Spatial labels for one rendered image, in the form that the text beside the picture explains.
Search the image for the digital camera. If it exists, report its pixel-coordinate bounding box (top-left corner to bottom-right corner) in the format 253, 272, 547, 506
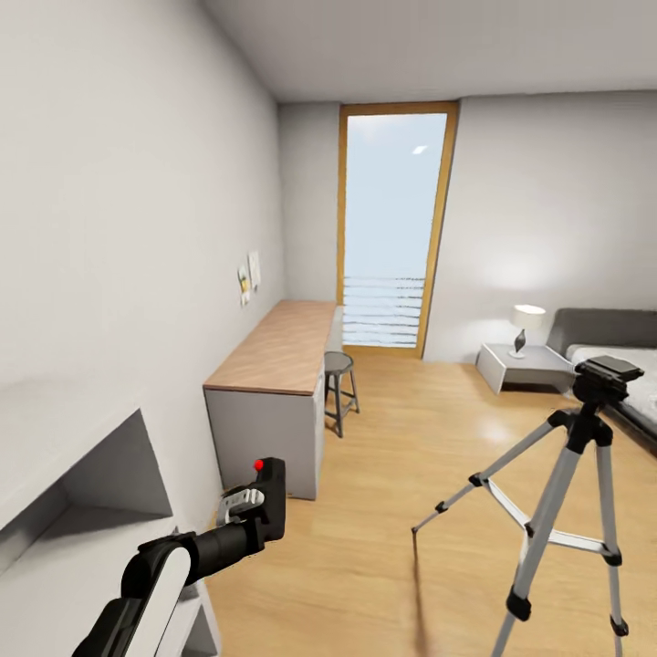
224, 457, 286, 541

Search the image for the camera tripod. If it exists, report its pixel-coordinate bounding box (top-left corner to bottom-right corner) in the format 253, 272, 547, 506
412, 355, 657, 657

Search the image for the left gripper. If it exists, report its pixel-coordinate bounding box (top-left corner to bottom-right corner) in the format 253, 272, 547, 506
209, 516, 274, 574

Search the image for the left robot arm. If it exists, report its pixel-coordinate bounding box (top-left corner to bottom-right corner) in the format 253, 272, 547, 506
71, 489, 274, 657

